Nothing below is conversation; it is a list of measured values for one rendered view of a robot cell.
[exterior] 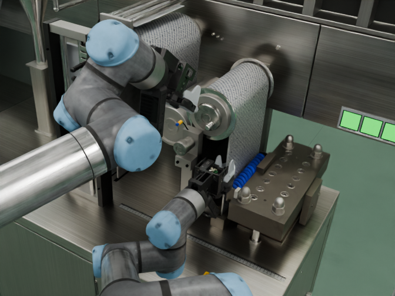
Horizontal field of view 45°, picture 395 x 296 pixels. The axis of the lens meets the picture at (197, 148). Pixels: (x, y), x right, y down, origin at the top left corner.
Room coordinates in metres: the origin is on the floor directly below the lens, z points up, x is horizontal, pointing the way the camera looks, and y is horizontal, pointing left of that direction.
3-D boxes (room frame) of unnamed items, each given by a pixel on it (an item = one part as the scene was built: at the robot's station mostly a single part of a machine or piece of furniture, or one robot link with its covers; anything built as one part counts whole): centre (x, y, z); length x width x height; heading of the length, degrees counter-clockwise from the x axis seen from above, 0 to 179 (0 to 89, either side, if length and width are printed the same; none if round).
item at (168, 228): (0.82, 0.05, 1.11); 0.11 x 0.08 x 0.09; 152
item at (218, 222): (1.17, -0.14, 0.92); 0.28 x 0.04 x 0.04; 152
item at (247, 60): (1.31, -0.15, 1.25); 0.15 x 0.01 x 0.15; 62
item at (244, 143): (1.17, -0.14, 1.11); 0.23 x 0.01 x 0.18; 152
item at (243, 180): (1.16, -0.16, 1.03); 0.21 x 0.04 x 0.03; 152
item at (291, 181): (1.15, -0.26, 1.00); 0.40 x 0.16 x 0.06; 152
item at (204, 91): (1.09, -0.03, 1.25); 0.15 x 0.01 x 0.15; 62
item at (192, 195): (0.89, 0.01, 1.11); 0.08 x 0.05 x 0.08; 62
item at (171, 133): (1.26, 0.02, 1.17); 0.26 x 0.12 x 0.12; 152
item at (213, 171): (0.96, -0.03, 1.12); 0.12 x 0.08 x 0.09; 152
